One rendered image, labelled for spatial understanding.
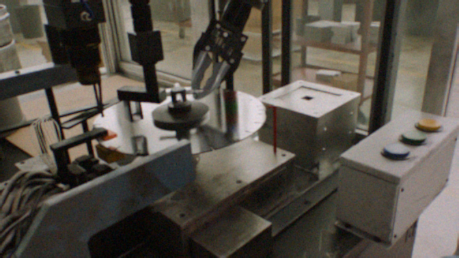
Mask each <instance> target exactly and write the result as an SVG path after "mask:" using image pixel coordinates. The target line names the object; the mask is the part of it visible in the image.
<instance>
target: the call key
mask: <svg viewBox="0 0 459 258"><path fill-rule="evenodd" d="M418 126H419V127H420V128H423V129H426V130H438V129H440V127H441V123H440V122H439V121H436V120H433V119H421V120H419V121H418Z"/></svg>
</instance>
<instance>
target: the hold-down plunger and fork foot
mask: <svg viewBox="0 0 459 258"><path fill-rule="evenodd" d="M142 68H143V76H144V82H145V87H135V86H127V85H125V86H123V87H121V88H119V89H117V96H118V100H123V101H124V109H125V114H126V119H127V120H128V121H129V122H130V123H132V122H133V116H132V111H131V107H130V101H131V102H135V107H136V111H137V112H138V113H139V115H140V118H141V119H144V116H143V109H142V102H144V103H152V104H160V105H161V104H162V103H163V102H164V101H166V100H167V90H166V89H161V88H158V81H157V75H156V66H155V65H153V66H142Z"/></svg>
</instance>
